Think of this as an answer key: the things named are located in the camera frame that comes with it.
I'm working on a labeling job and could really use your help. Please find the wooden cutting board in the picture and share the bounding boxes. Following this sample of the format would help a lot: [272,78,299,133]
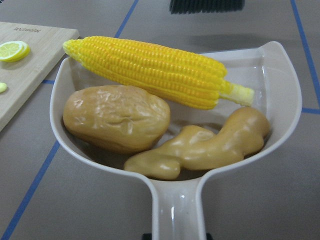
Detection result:
[0,22,80,129]

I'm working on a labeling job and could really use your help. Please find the beige hand brush black bristles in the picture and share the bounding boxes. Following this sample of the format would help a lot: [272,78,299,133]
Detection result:
[169,0,245,14]

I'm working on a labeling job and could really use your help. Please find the yellow toy lemon slices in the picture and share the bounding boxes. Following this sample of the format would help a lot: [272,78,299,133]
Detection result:
[0,40,31,63]

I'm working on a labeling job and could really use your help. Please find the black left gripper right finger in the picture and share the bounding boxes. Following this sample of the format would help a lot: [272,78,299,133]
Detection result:
[206,233,212,240]

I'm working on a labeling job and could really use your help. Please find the yellow plastic toy knife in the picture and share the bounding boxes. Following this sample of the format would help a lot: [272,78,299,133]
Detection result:
[0,82,8,93]

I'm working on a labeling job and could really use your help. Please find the beige plastic dustpan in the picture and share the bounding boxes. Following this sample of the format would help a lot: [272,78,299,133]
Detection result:
[50,41,302,240]

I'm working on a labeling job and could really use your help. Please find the brown toy potato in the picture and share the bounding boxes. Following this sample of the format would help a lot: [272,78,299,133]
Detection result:
[63,85,171,155]

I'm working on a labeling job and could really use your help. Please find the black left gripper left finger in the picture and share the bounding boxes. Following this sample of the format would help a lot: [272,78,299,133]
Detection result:
[142,233,153,240]

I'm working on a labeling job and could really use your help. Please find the tan toy ginger root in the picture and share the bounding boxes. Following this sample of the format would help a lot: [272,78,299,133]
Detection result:
[124,107,271,181]

